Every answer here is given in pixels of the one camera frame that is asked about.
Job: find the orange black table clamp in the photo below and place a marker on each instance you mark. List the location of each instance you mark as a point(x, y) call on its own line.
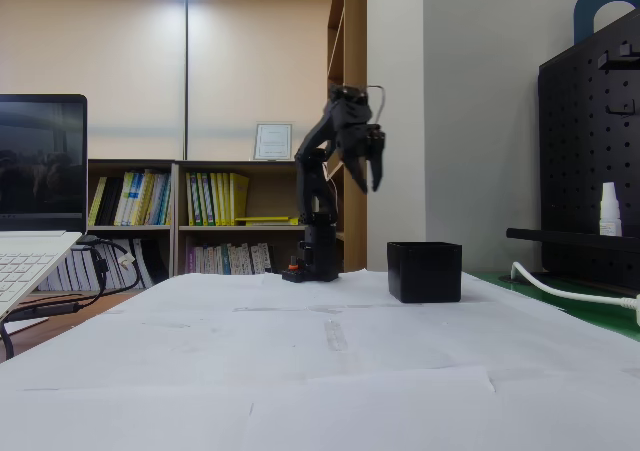
point(293, 267)

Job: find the black book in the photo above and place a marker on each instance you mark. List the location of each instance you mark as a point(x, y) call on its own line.
point(111, 201)

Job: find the white laptop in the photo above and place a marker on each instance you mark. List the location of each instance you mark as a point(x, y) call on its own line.
point(40, 161)

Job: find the black pegboard shelf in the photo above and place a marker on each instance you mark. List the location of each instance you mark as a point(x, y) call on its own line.
point(550, 235)

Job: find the black pegboard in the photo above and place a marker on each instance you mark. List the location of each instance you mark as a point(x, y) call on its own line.
point(570, 146)

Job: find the framed certificate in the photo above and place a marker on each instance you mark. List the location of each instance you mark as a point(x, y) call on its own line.
point(272, 141)

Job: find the flat yellow folder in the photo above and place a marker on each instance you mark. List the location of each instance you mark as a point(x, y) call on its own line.
point(265, 219)

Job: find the black square cup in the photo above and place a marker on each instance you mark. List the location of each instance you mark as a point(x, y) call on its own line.
point(425, 276)

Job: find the black pegboard hook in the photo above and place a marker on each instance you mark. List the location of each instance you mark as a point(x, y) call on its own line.
point(602, 62)
point(617, 111)

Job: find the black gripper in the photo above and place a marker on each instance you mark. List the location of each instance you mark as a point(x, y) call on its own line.
point(359, 143)

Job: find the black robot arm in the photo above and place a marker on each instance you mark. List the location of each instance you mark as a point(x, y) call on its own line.
point(312, 191)

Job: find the yellow binder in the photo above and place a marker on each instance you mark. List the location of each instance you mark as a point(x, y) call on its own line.
point(240, 193)
point(215, 201)
point(202, 201)
point(190, 201)
point(226, 201)

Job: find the tall wooden bookcase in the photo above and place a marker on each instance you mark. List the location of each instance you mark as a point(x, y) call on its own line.
point(356, 46)

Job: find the yellow blue spine book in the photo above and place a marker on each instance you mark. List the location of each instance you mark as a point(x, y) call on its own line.
point(125, 198)

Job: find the blue arch shaped board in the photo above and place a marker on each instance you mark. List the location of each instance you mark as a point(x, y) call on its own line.
point(582, 11)

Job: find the small white bottle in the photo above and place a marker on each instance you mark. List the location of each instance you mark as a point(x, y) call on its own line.
point(610, 216)

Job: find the yellow leaning book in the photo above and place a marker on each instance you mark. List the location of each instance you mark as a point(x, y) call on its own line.
point(97, 203)

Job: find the light blue book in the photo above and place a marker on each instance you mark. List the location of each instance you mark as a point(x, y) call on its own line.
point(161, 201)

